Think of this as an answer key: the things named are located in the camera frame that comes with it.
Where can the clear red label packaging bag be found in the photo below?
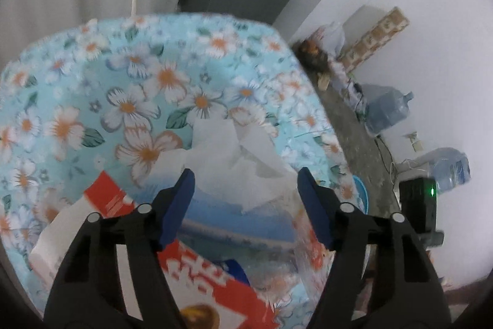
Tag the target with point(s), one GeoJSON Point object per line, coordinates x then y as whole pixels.
{"type": "Point", "coordinates": [277, 271]}

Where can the blue dispenser water jug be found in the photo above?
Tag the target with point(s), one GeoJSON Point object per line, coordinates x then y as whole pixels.
{"type": "Point", "coordinates": [450, 167]}

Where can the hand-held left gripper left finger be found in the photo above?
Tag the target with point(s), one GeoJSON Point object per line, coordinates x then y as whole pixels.
{"type": "Point", "coordinates": [179, 205]}

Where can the white red print plastic bag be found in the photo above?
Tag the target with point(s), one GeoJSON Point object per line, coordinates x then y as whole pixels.
{"type": "Point", "coordinates": [333, 38]}

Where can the patterned long cardboard box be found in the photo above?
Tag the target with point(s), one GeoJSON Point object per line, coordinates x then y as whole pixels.
{"type": "Point", "coordinates": [373, 40]}

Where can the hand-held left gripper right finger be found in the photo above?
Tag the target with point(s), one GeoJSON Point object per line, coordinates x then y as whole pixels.
{"type": "Point", "coordinates": [314, 205]}

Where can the dark box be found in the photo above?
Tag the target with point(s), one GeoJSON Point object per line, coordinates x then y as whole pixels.
{"type": "Point", "coordinates": [314, 57]}

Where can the red and white carton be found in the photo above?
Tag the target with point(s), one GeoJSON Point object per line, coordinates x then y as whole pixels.
{"type": "Point", "coordinates": [208, 286]}

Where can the white tissue paper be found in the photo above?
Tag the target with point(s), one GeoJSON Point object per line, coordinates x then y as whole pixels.
{"type": "Point", "coordinates": [231, 159]}

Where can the blue floral blanket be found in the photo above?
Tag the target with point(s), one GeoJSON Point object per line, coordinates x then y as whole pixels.
{"type": "Point", "coordinates": [134, 90]}

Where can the wall socket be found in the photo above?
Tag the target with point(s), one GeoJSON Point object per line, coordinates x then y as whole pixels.
{"type": "Point", "coordinates": [415, 142]}

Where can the small cardboard piece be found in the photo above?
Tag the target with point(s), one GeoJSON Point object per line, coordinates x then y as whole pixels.
{"type": "Point", "coordinates": [323, 82]}

